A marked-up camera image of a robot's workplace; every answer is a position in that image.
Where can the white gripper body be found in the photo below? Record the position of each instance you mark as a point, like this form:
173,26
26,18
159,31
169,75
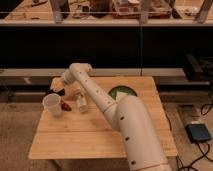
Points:
60,83

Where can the clear glass bottle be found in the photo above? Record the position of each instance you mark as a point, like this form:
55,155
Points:
81,102

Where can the long workbench shelf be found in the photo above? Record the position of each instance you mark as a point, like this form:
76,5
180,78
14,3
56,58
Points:
106,13

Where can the white ceramic cup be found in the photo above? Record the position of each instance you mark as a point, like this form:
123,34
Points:
52,103

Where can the black box on right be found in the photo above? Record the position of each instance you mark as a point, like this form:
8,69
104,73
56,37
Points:
198,69

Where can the black foot pedal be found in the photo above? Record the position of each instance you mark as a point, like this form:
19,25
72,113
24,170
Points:
198,133

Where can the green round plate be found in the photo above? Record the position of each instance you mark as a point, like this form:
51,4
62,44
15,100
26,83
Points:
119,91

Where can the brown crumpled object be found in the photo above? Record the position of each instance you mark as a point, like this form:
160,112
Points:
65,106

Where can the wooden table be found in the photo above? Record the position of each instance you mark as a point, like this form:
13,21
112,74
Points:
88,136

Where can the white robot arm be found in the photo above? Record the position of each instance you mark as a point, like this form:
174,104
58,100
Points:
129,116

